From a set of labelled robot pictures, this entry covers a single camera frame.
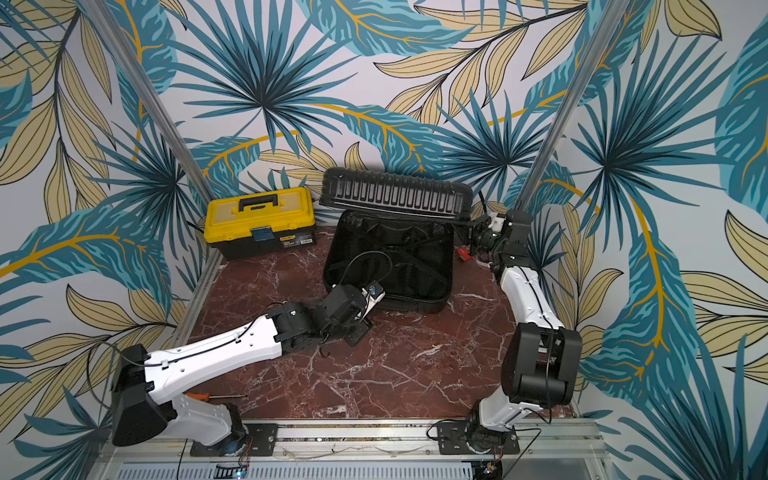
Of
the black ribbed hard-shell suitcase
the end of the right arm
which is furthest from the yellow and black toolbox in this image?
the end of the right arm

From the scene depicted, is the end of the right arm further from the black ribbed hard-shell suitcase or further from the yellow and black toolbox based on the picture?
the yellow and black toolbox

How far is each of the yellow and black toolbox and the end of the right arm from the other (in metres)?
0.56

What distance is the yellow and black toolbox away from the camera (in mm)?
984

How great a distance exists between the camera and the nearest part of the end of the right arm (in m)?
0.74
